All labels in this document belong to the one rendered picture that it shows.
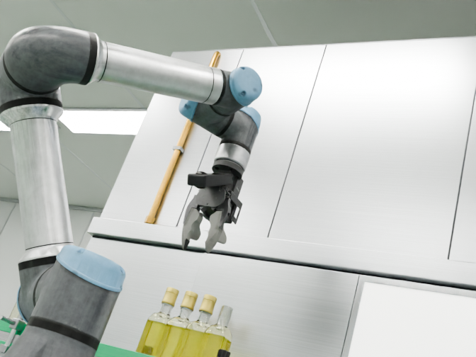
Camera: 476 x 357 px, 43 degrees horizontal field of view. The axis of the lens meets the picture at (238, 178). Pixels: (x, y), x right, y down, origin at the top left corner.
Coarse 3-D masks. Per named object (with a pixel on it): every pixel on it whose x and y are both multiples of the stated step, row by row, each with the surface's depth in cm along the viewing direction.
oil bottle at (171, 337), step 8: (176, 320) 151; (184, 320) 151; (168, 328) 151; (176, 328) 150; (184, 328) 150; (168, 336) 150; (176, 336) 149; (160, 344) 149; (168, 344) 148; (176, 344) 148; (160, 352) 148; (168, 352) 147; (176, 352) 147
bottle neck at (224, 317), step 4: (224, 308) 149; (228, 308) 149; (220, 312) 149; (224, 312) 148; (228, 312) 148; (220, 316) 148; (224, 316) 148; (228, 316) 148; (220, 320) 148; (224, 320) 147; (228, 320) 148; (224, 324) 147
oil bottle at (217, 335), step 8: (208, 328) 146; (216, 328) 146; (224, 328) 145; (208, 336) 145; (216, 336) 144; (224, 336) 144; (200, 344) 145; (208, 344) 144; (216, 344) 143; (224, 344) 144; (200, 352) 144; (208, 352) 143; (216, 352) 142
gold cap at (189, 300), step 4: (188, 292) 155; (192, 292) 155; (184, 296) 156; (188, 296) 155; (192, 296) 155; (196, 296) 156; (184, 300) 155; (188, 300) 154; (192, 300) 154; (184, 304) 154; (188, 304) 154; (192, 304) 154; (192, 308) 154
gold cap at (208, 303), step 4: (204, 296) 153; (208, 296) 152; (212, 296) 153; (204, 300) 152; (208, 300) 152; (212, 300) 152; (216, 300) 153; (204, 304) 152; (208, 304) 152; (212, 304) 152; (200, 308) 152; (204, 308) 151; (208, 308) 151; (212, 308) 152
